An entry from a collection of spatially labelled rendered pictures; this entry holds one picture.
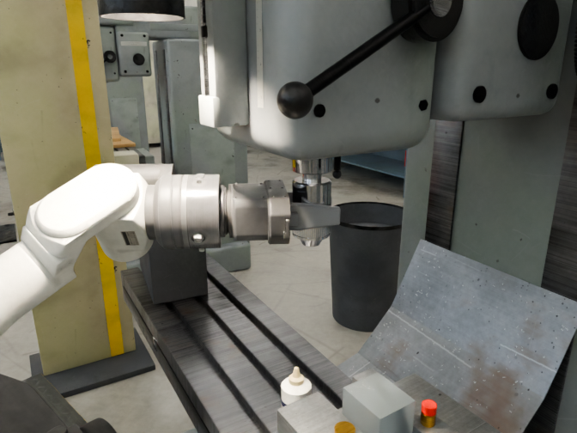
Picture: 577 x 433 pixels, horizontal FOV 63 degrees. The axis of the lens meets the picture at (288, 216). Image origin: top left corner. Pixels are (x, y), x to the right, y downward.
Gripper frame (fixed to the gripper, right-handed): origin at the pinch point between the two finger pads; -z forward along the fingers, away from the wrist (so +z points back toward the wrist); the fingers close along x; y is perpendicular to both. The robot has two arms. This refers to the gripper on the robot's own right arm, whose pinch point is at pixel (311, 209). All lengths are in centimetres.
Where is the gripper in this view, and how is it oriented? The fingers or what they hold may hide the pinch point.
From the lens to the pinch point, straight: 58.0
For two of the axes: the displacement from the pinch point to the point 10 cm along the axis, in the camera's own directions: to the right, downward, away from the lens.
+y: -0.1, 9.5, 3.0
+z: -10.0, 0.2, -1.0
